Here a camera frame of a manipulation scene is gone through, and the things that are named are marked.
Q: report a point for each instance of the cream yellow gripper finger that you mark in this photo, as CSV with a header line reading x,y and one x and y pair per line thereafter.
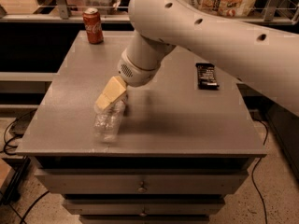
x,y
114,91

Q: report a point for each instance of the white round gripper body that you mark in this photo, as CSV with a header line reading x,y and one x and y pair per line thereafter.
x,y
135,74

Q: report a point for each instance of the clear plastic water bottle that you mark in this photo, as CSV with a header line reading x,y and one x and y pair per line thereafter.
x,y
107,123

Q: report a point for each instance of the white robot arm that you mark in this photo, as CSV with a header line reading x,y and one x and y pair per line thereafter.
x,y
265,59

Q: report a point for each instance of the red coke can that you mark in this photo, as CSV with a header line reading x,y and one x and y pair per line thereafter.
x,y
92,22

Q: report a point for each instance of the black snack bar wrapper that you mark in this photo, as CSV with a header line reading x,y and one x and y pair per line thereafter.
x,y
206,76

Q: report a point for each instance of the top grey drawer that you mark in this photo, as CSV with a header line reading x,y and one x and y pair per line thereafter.
x,y
84,182

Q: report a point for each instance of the grey drawer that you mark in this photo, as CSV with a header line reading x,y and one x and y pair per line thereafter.
x,y
84,182
144,207

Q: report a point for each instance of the metal railing shelf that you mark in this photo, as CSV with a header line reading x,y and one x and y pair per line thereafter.
x,y
274,12

